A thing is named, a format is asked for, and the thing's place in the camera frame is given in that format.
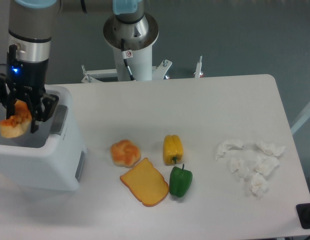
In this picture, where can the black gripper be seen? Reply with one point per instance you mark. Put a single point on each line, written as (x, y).
(25, 81)

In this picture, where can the orange croissant bread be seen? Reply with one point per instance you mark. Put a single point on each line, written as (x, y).
(18, 123)

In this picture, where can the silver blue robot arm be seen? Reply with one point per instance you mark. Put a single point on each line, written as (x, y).
(30, 33)

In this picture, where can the white trash can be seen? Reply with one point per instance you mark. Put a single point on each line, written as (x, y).
(53, 156)

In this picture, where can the round knotted bread roll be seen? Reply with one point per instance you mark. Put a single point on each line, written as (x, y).
(125, 153)

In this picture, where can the square toast bread slice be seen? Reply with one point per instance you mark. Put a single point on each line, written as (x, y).
(146, 183)

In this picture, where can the yellow bell pepper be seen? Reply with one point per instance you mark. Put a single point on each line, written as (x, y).
(172, 150)

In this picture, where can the green bell pepper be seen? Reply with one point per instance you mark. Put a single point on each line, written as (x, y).
(180, 181)

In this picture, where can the crumpled white tissue top left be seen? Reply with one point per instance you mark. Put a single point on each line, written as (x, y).
(226, 145)

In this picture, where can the crumpled white tissue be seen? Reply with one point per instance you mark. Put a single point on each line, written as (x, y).
(270, 148)
(258, 185)
(238, 165)
(265, 164)
(226, 145)

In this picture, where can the crumpled white tissue middle left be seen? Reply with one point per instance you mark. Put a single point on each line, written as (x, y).
(238, 165)

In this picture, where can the crumpled white tissue top right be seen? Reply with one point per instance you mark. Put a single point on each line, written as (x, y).
(270, 148)

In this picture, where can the crumpled white tissue middle right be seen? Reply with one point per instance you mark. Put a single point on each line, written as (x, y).
(265, 164)

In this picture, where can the crumpled white tissue bottom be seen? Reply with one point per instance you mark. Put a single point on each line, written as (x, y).
(258, 185)

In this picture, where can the black device at edge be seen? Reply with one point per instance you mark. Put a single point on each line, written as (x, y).
(303, 211)

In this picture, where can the white frame at right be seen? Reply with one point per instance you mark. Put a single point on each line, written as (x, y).
(301, 119)

